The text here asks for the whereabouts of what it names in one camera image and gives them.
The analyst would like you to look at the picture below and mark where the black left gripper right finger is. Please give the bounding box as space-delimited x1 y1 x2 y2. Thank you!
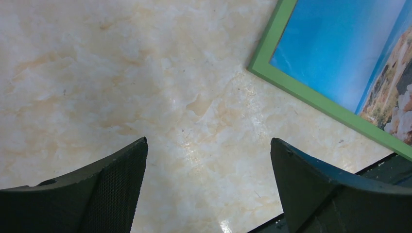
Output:
270 138 412 233

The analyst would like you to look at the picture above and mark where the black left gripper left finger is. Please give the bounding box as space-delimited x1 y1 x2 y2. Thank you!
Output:
0 137 149 233

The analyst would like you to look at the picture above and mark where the green wooden picture frame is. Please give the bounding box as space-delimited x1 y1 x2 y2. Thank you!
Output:
247 0 412 159

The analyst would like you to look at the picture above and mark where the beach landscape photo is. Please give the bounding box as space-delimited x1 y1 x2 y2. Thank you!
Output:
270 0 412 145

